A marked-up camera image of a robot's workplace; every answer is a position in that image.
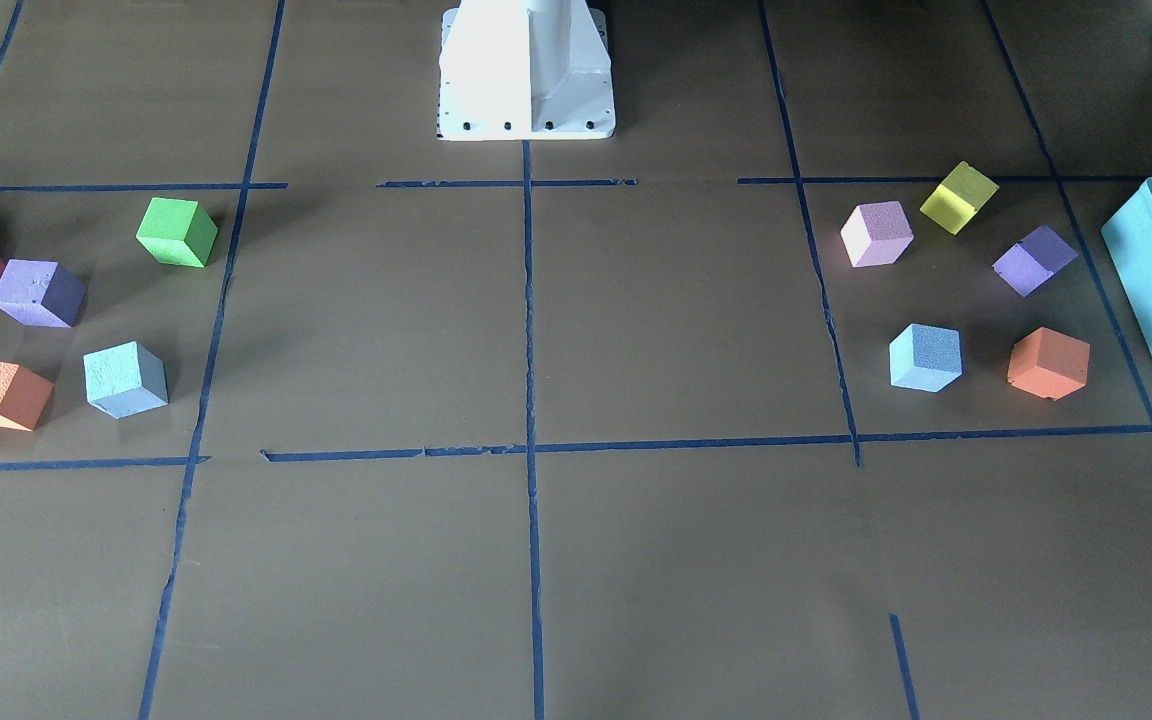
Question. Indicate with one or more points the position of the light blue block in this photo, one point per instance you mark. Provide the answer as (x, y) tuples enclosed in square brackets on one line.
[(124, 380), (925, 357)]

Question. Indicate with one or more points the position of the pink foam block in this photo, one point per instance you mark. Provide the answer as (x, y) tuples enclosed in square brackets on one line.
[(876, 233)]

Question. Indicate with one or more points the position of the green foam block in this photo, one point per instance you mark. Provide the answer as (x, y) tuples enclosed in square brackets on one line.
[(177, 232)]

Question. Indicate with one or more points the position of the yellow foam block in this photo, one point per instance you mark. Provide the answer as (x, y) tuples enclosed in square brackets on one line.
[(958, 198)]

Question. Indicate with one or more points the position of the purple foam block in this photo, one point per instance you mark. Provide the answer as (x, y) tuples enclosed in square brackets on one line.
[(1034, 260), (41, 293)]

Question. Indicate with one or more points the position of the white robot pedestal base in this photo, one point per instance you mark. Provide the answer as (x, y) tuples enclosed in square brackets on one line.
[(525, 71)]

